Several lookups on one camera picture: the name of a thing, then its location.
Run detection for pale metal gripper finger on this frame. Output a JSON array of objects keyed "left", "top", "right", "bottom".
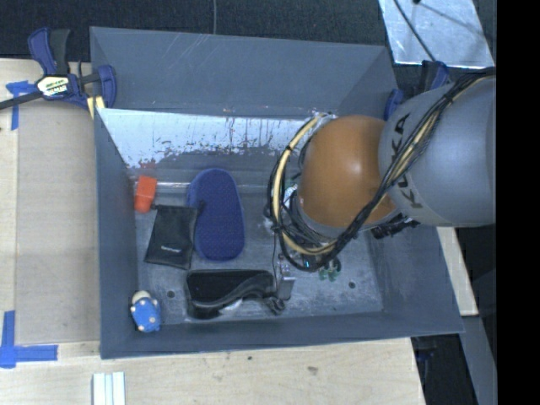
[{"left": 277, "top": 262, "right": 297, "bottom": 302}]

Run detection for black sunglasses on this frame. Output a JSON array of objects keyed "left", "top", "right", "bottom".
[{"left": 185, "top": 268, "right": 286, "bottom": 321}]

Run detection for blue oval slipper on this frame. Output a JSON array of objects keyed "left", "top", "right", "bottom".
[{"left": 186, "top": 167, "right": 246, "bottom": 262}]

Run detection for black cloth pouch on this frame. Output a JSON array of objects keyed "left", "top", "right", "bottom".
[{"left": 143, "top": 203, "right": 199, "bottom": 271}]

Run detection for blue and white toy figure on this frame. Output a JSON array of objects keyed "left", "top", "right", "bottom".
[{"left": 129, "top": 289, "right": 163, "bottom": 334}]

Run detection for orange plastic cup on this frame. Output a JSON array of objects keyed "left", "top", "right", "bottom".
[{"left": 133, "top": 175, "right": 159, "bottom": 214}]

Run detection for grey metal bin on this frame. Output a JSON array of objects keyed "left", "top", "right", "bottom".
[{"left": 89, "top": 25, "right": 466, "bottom": 360}]

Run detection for pale wood board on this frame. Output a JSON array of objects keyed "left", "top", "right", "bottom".
[{"left": 13, "top": 98, "right": 102, "bottom": 346}]

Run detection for black cylinder on white bracket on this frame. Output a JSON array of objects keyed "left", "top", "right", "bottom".
[{"left": 370, "top": 218, "right": 421, "bottom": 240}]

